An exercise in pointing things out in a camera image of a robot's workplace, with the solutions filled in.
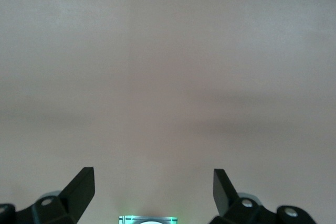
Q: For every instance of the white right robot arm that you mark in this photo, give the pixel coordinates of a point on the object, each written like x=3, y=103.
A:
x=149, y=223

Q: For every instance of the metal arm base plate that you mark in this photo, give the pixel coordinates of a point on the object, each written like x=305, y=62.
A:
x=126, y=220

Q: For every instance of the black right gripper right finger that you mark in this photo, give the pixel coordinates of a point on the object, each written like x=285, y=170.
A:
x=249, y=213

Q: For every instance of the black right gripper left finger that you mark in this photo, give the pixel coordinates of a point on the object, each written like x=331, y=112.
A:
x=65, y=208

